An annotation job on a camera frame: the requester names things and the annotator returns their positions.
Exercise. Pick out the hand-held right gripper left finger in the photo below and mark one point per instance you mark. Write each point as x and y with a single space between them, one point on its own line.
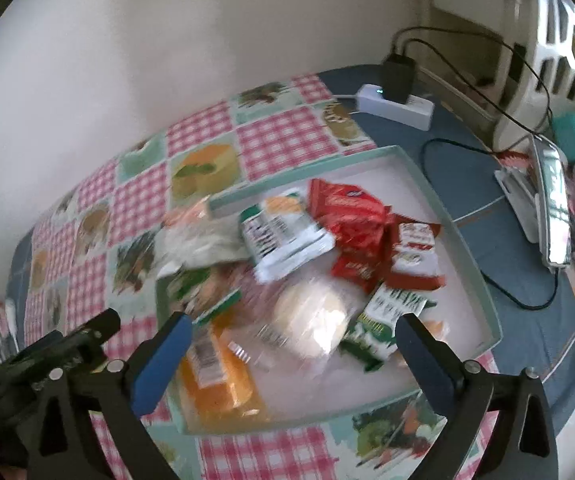
162 365

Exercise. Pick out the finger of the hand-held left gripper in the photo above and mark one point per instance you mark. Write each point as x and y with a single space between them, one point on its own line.
77 340

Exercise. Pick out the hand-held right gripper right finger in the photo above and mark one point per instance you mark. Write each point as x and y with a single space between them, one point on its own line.
425 360

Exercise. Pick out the green white snack packet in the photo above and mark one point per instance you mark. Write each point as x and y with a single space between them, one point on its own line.
282 240
382 320

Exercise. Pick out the orange snack packet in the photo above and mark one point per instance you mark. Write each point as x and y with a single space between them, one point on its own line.
222 385

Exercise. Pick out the green clear snack packet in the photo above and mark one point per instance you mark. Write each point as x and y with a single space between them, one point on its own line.
192 285

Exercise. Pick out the red white snack packet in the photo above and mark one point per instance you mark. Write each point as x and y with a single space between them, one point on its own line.
412 255

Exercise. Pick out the small red snack packet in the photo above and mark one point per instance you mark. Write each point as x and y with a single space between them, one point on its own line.
357 270

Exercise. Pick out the clear bun packet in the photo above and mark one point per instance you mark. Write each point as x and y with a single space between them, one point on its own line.
307 315

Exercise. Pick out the peach snack packet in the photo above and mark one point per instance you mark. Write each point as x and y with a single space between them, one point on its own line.
187 215

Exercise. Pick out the mint-rimmed white box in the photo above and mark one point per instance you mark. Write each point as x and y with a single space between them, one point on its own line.
417 195

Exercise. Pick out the large red snack packet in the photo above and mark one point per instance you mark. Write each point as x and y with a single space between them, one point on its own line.
347 210

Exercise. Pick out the white phone stand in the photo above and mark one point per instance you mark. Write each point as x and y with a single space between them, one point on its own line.
517 195

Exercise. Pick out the smartphone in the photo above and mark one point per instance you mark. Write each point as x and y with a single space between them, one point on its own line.
555 200

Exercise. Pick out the pink checkered tablecloth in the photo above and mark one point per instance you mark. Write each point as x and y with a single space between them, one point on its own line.
272 145

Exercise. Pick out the white power strip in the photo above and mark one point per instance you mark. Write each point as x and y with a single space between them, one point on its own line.
407 110

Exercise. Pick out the teal toy case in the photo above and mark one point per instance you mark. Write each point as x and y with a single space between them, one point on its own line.
570 135

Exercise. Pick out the black charger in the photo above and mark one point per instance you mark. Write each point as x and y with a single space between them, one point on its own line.
397 77

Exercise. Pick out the white plastic chair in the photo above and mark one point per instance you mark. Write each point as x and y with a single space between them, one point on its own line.
527 85

